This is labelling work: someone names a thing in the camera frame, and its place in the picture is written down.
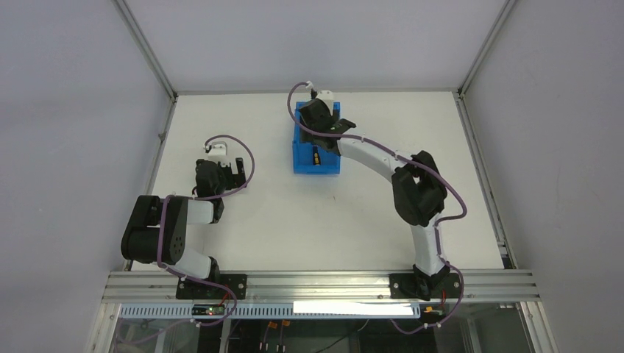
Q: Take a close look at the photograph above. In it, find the yellow black screwdriver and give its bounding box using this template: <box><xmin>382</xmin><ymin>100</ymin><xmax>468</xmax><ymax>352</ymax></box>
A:
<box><xmin>313</xmin><ymin>146</ymin><xmax>321</xmax><ymax>166</ymax></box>

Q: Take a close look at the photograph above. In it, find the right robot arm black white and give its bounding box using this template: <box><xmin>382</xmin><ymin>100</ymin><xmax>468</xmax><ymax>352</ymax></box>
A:
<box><xmin>297</xmin><ymin>98</ymin><xmax>450</xmax><ymax>301</ymax></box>

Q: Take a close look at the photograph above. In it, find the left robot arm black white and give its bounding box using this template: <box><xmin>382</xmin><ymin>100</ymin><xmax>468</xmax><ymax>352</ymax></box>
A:
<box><xmin>121</xmin><ymin>157</ymin><xmax>247</xmax><ymax>283</ymax></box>

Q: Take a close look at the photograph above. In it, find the blue plastic bin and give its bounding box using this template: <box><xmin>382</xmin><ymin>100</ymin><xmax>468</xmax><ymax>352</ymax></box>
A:
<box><xmin>292</xmin><ymin>101</ymin><xmax>341</xmax><ymax>175</ymax></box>

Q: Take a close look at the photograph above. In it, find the small circuit board with LEDs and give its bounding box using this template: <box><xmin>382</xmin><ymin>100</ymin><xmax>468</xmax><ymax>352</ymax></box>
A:
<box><xmin>191</xmin><ymin>304</ymin><xmax>226</xmax><ymax>316</ymax></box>

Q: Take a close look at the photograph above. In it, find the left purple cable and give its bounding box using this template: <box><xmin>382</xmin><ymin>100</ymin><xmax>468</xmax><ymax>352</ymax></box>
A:
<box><xmin>155</xmin><ymin>135</ymin><xmax>256</xmax><ymax>327</ymax></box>

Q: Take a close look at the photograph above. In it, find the purple cable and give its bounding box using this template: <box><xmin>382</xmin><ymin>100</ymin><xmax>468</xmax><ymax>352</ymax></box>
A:
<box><xmin>155</xmin><ymin>135</ymin><xmax>256</xmax><ymax>327</ymax></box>
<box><xmin>286</xmin><ymin>82</ymin><xmax>468</xmax><ymax>336</ymax></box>

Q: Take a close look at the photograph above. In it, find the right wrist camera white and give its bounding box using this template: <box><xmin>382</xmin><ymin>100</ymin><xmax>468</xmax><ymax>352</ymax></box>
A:
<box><xmin>311</xmin><ymin>88</ymin><xmax>335</xmax><ymax>115</ymax></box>

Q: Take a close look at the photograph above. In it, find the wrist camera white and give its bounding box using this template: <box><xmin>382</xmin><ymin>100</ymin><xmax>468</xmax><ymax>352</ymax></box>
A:
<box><xmin>311</xmin><ymin>88</ymin><xmax>335</xmax><ymax>115</ymax></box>
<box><xmin>205</xmin><ymin>141</ymin><xmax>228</xmax><ymax>164</ymax></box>

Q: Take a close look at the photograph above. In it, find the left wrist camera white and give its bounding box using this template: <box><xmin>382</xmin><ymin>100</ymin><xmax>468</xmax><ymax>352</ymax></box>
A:
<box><xmin>205</xmin><ymin>141</ymin><xmax>228</xmax><ymax>164</ymax></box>

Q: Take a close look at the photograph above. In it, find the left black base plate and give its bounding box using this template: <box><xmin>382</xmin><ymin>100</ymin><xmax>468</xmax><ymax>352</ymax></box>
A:
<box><xmin>175</xmin><ymin>273</ymin><xmax>248</xmax><ymax>300</ymax></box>

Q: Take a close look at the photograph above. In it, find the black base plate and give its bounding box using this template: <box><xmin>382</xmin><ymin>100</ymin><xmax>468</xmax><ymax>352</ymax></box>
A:
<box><xmin>175</xmin><ymin>273</ymin><xmax>248</xmax><ymax>300</ymax></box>
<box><xmin>389</xmin><ymin>273</ymin><xmax>462</xmax><ymax>302</ymax></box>

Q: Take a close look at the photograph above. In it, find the slotted white cable duct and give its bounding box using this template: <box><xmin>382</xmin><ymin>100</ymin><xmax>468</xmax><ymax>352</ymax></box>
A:
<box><xmin>119</xmin><ymin>301</ymin><xmax>421</xmax><ymax>320</ymax></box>

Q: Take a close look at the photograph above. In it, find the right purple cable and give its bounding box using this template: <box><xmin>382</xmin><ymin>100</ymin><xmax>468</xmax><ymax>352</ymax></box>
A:
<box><xmin>286</xmin><ymin>82</ymin><xmax>468</xmax><ymax>336</ymax></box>

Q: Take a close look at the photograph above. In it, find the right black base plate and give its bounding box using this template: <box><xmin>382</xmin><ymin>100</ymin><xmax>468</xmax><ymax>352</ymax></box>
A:
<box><xmin>389</xmin><ymin>273</ymin><xmax>462</xmax><ymax>302</ymax></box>

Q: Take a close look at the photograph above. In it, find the aluminium frame rail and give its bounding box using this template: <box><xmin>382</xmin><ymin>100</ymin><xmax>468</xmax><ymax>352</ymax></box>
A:
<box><xmin>102</xmin><ymin>269</ymin><xmax>540</xmax><ymax>304</ymax></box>

